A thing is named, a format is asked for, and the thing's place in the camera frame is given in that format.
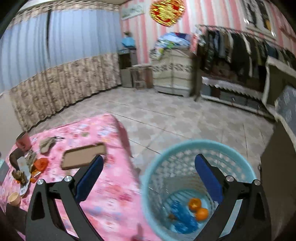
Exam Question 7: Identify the small landscape wall poster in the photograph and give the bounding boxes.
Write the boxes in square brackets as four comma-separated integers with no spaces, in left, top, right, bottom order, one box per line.
[121,2,145,20]

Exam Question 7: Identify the low shelf with lace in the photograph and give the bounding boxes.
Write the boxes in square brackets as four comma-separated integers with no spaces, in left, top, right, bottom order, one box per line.
[200,77,274,120]

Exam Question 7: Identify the clothes rack with garments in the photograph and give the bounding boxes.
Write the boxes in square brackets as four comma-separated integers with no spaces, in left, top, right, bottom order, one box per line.
[195,25,295,92]

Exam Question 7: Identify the blue and floral curtain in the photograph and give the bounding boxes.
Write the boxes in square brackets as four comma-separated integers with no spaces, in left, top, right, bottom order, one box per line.
[1,1,121,131]

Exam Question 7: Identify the cloth-covered cabinet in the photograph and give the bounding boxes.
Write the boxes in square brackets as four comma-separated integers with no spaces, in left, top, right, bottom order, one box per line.
[150,48,194,97]

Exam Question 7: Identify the blue patterned sofa cover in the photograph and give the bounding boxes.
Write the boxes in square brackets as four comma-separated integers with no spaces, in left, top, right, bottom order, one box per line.
[275,85,295,136]

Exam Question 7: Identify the light blue plastic basket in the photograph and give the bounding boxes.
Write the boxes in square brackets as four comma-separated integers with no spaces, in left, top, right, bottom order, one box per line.
[142,139,257,240]

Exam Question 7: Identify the small metal stool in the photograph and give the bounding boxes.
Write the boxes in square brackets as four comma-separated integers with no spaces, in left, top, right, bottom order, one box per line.
[128,64,153,89]

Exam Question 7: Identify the dark sofa armrest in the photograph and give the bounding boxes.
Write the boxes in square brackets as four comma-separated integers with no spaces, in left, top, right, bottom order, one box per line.
[260,122,295,240]

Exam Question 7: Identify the pink mug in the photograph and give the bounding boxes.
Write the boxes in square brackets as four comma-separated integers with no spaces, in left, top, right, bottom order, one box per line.
[16,132,32,152]

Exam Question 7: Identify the pink floral tablecloth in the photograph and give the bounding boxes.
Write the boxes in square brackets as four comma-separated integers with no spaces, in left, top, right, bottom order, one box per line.
[1,114,158,240]

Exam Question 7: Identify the beige cloth pouch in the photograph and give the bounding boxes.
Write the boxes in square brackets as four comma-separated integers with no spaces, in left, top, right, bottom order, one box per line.
[39,137,56,154]

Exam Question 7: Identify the red heart wall ornament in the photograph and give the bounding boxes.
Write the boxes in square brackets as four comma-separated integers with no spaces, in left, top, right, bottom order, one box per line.
[149,0,186,27]

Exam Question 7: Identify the framed wall picture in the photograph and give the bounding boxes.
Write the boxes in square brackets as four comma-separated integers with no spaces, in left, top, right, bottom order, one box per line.
[241,0,276,39]

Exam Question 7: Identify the grey water dispenser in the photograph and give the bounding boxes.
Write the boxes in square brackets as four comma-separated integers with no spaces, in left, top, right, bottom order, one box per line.
[118,48,138,88]

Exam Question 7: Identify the brown phone case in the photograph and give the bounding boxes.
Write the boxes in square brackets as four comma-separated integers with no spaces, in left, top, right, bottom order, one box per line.
[60,143,107,170]

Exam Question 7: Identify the blue plastic bag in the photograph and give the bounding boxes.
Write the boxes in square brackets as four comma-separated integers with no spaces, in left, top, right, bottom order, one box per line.
[169,201,198,234]

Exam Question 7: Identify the orange tangerine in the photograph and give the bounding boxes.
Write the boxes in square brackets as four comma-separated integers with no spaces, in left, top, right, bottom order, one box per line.
[195,207,209,222]

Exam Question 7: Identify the pile of folded bedding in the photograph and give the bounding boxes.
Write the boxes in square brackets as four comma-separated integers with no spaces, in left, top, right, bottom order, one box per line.
[149,32,191,60]

